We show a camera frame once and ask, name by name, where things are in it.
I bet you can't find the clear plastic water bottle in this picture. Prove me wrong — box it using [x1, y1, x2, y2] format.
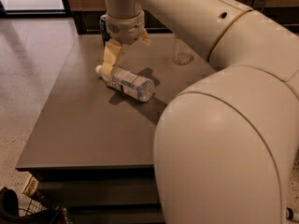
[173, 36, 194, 65]

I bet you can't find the tan snack packet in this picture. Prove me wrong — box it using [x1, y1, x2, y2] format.
[22, 175, 38, 197]

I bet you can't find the black wire basket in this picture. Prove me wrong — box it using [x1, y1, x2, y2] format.
[0, 187, 67, 224]

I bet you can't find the grey lower drawer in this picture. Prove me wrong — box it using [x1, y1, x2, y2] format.
[67, 205, 165, 224]

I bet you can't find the blue labelled plastic bottle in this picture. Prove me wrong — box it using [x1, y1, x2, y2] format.
[95, 65, 155, 102]

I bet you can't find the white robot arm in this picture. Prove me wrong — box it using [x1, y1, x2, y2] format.
[106, 0, 299, 224]

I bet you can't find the blue Pepsi can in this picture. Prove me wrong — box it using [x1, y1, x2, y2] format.
[99, 15, 110, 46]

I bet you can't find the right metal wall bracket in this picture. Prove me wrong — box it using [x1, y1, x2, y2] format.
[251, 0, 268, 12]

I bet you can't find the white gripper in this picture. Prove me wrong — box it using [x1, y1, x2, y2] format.
[101, 11, 150, 77]

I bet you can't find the grey upper drawer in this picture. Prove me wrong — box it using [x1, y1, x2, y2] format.
[37, 179, 160, 207]

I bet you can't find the grey drawer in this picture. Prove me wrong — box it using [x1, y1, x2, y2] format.
[67, 205, 165, 224]
[37, 179, 160, 207]

